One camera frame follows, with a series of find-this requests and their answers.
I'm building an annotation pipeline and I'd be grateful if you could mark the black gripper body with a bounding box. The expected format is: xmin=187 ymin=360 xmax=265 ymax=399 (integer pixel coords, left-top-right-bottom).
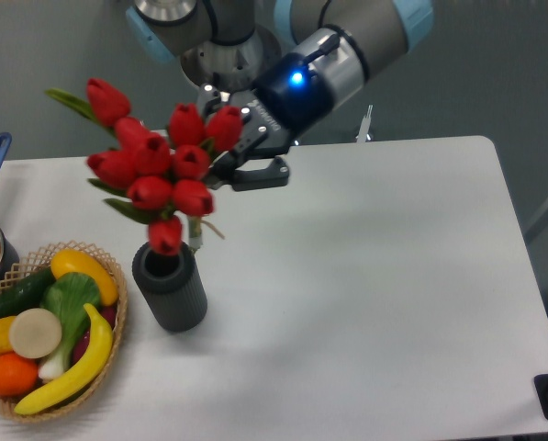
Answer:
xmin=230 ymin=51 xmax=335 ymax=159

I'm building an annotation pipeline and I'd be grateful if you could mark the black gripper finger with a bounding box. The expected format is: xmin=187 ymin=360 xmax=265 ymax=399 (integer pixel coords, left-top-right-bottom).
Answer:
xmin=207 ymin=152 xmax=290 ymax=192
xmin=196 ymin=83 xmax=231 ymax=120

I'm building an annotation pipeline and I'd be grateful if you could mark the red tulip bouquet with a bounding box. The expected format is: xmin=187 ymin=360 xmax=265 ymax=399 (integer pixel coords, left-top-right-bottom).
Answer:
xmin=45 ymin=78 xmax=242 ymax=256

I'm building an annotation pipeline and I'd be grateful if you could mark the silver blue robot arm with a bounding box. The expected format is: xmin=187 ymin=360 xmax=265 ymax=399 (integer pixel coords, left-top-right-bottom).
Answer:
xmin=126 ymin=1 xmax=433 ymax=191

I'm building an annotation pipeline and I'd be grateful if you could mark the dark grey ribbed vase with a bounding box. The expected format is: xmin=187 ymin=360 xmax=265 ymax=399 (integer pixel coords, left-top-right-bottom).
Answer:
xmin=131 ymin=243 xmax=207 ymax=333

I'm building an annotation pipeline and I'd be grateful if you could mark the red purple vegetable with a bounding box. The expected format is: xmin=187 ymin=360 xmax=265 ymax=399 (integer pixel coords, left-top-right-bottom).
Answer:
xmin=72 ymin=306 xmax=117 ymax=365

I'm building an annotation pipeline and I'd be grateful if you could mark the green bok choy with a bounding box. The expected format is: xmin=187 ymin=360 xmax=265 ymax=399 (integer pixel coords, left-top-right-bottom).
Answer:
xmin=39 ymin=272 xmax=101 ymax=382

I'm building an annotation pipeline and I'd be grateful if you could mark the woven wicker basket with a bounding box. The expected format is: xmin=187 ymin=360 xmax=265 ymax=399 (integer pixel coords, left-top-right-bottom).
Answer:
xmin=0 ymin=241 xmax=128 ymax=424

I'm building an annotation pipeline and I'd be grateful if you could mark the dark green cucumber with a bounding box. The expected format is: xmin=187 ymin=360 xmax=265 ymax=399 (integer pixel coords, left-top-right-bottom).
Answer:
xmin=0 ymin=267 xmax=55 ymax=319

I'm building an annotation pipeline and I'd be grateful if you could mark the beige round disc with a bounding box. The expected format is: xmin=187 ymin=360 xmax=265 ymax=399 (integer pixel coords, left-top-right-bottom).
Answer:
xmin=8 ymin=308 xmax=62 ymax=359

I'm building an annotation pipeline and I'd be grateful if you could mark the yellow banana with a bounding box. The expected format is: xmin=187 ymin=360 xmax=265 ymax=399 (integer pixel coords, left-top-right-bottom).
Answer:
xmin=14 ymin=303 xmax=113 ymax=416

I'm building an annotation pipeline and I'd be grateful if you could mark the orange fruit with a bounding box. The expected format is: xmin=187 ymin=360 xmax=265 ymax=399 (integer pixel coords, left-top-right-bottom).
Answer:
xmin=0 ymin=352 xmax=38 ymax=397

